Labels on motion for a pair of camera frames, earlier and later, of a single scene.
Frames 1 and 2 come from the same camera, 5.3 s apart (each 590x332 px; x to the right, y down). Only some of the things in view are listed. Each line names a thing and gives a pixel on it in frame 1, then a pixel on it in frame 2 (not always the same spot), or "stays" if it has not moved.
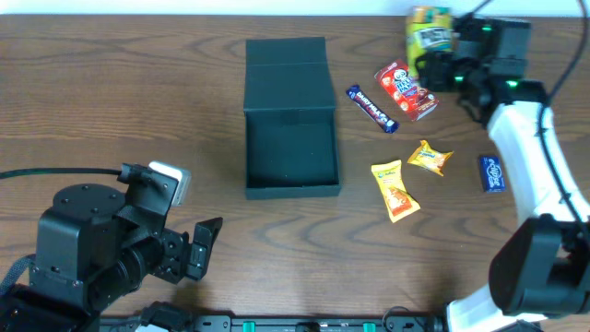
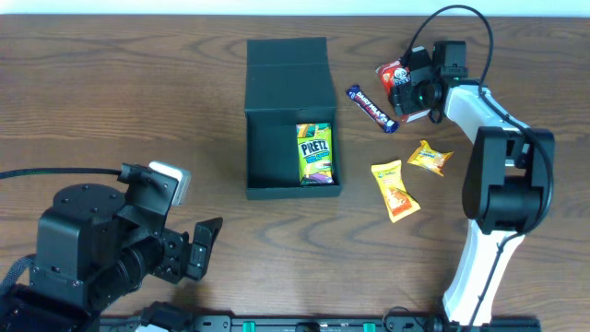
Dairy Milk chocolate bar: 371,109 stays
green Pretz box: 430,29 -> 314,144
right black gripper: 430,67 -> 405,93
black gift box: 290,119 stays
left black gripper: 174,254 stays
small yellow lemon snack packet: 426,156 stays
